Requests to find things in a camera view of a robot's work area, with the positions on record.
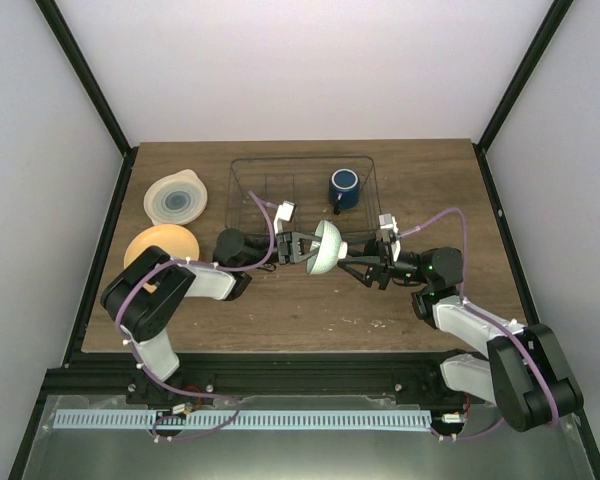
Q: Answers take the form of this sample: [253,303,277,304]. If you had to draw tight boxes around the black aluminium frame rail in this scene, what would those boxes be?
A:
[42,350,464,405]

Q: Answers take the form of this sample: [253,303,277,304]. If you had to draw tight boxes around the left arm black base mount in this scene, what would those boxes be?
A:
[126,375,212,407]

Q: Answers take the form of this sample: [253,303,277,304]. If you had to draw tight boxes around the light green patterned bowl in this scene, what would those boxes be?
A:
[306,220,348,275]

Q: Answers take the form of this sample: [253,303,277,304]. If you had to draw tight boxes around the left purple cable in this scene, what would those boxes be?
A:
[115,190,281,444]

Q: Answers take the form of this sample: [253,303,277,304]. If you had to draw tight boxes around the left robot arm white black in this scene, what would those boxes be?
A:
[101,222,339,404]

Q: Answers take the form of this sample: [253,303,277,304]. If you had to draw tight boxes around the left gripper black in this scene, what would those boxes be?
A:
[239,230,329,267]

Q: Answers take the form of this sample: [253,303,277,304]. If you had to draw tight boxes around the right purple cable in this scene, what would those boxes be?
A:
[397,206,562,442]

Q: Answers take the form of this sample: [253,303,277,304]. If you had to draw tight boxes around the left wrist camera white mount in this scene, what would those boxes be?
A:
[273,201,296,234]

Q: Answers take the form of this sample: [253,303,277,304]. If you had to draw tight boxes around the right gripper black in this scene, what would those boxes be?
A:
[337,234,429,291]

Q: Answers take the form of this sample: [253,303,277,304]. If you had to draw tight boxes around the black wire dish rack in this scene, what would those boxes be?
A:
[225,155,381,241]

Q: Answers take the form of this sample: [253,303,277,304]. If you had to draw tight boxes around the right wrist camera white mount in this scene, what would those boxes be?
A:
[376,213,399,243]

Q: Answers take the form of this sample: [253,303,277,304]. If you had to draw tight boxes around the light blue slotted cable duct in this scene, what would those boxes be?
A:
[52,409,432,433]

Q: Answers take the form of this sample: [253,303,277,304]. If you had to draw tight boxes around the dark blue ceramic mug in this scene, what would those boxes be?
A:
[328,168,360,215]

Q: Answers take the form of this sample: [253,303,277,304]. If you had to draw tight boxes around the orange plastic plate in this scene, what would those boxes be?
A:
[123,224,200,267]

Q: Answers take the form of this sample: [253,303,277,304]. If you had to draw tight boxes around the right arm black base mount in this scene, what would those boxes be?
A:
[392,369,448,408]

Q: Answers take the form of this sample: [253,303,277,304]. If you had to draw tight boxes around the translucent white bowl with spout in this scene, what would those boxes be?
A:
[143,169,208,226]

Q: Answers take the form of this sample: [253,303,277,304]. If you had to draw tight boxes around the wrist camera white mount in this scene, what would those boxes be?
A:
[273,201,296,234]
[376,213,399,243]

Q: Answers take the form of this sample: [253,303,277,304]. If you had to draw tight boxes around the purple cable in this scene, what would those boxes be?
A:
[115,190,281,444]
[397,206,562,442]

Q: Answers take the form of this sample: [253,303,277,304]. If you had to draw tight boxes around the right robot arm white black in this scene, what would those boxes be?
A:
[338,239,584,432]

